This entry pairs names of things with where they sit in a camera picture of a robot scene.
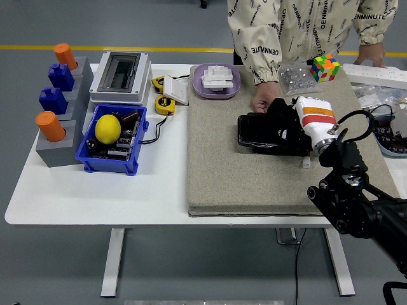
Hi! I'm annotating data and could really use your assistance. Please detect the black hanging cable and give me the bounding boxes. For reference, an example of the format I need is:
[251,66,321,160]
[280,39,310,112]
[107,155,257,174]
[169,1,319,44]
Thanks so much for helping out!
[294,227,308,305]

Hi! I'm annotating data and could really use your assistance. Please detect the circuit board with capacitors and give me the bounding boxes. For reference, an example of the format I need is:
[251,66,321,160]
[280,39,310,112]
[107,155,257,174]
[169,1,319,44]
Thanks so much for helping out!
[85,109,142,161]

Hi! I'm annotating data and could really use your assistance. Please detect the orange cylinder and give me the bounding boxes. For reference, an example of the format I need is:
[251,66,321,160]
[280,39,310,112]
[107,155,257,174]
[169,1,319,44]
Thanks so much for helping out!
[53,43,79,71]
[35,111,67,143]

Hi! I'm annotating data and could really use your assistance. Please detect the thin black wire pair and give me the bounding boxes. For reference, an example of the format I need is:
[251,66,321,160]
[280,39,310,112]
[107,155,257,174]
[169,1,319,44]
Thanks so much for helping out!
[139,112,175,146]

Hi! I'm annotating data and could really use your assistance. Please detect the person's left hand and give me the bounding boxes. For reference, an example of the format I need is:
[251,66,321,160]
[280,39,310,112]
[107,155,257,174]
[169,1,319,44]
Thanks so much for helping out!
[353,43,387,68]

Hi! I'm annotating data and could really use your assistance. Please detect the black glossy panel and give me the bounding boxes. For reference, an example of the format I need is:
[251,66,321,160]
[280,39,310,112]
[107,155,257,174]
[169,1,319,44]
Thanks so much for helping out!
[237,112,315,157]

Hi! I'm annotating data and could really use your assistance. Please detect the white table leg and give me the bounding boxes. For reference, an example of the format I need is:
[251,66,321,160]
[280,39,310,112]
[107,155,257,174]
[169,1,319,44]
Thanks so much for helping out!
[324,227,356,297]
[100,227,125,299]

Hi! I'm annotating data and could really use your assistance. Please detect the grey electrical enclosure box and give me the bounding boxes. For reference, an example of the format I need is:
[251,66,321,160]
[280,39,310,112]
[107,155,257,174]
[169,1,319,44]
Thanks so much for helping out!
[89,51,153,106]

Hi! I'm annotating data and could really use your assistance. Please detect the grey control box under table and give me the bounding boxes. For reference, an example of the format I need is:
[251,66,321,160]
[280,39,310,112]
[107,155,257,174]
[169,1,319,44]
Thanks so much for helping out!
[275,227,302,245]

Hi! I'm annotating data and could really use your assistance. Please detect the yellow lemon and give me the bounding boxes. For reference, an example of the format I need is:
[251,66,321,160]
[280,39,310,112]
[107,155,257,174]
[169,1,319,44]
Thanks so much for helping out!
[95,114,122,146]

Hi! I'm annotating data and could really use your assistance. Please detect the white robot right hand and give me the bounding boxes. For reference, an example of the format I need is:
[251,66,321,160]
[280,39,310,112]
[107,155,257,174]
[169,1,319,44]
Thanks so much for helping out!
[276,95,338,155]

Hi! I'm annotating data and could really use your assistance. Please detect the grey stepped block holder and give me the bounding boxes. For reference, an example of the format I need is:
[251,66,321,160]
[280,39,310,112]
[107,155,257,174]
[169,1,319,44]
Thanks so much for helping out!
[35,56,95,168]

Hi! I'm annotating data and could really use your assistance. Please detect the blue plastic bin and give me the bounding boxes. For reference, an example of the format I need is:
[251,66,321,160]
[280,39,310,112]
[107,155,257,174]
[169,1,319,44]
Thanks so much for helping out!
[74,104,149,177]

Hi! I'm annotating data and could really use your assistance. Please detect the yellow tape measure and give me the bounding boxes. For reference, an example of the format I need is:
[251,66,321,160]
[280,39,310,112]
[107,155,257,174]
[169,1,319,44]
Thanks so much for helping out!
[154,94,176,115]
[151,75,169,94]

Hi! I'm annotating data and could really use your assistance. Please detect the clear bags of small parts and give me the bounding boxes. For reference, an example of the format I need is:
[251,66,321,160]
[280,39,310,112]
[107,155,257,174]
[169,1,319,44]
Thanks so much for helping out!
[351,81,407,111]

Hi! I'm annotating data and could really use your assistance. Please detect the white power strip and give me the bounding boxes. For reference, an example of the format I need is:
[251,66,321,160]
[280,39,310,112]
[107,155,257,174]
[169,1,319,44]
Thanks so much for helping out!
[343,62,407,90]

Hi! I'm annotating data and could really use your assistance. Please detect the purple tray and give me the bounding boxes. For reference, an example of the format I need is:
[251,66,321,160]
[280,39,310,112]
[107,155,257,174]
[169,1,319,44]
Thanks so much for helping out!
[192,62,242,101]

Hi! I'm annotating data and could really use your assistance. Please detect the pale tray of circuit boards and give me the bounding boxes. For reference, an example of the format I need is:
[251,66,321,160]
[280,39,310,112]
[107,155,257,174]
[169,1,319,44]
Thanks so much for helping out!
[370,104,407,159]

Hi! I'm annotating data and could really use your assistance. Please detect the beige mat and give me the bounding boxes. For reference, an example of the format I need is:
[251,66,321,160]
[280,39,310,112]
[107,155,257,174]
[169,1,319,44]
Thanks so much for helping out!
[187,65,402,219]

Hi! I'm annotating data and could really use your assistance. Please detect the person's right hand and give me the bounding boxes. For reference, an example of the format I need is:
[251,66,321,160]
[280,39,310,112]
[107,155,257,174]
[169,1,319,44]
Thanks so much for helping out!
[250,81,280,114]

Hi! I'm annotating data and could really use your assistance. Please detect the blue plastic block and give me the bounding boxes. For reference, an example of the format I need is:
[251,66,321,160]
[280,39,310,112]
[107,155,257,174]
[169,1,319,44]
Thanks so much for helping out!
[48,63,76,92]
[38,86,69,115]

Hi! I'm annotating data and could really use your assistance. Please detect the white wall switch plate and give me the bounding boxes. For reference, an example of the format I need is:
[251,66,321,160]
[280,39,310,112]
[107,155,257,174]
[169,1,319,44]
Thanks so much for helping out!
[162,76,191,106]

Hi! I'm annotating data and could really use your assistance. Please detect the stack of white switch parts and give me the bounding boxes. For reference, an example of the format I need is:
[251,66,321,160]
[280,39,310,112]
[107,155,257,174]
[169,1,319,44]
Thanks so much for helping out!
[200,64,235,92]

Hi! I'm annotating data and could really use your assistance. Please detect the colourful puzzle cube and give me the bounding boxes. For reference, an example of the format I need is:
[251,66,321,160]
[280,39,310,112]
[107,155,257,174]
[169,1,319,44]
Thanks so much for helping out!
[310,54,341,83]

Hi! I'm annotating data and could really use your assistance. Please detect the clear bag of metal nuts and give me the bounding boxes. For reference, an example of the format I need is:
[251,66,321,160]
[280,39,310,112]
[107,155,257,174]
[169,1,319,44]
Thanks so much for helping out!
[277,58,324,97]

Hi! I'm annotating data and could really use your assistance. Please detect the black rag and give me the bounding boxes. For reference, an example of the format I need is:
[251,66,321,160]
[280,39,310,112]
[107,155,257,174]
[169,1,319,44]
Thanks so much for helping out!
[265,97,314,156]

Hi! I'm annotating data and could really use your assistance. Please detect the person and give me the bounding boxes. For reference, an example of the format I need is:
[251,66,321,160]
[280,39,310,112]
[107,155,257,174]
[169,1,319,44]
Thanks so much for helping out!
[226,0,399,86]

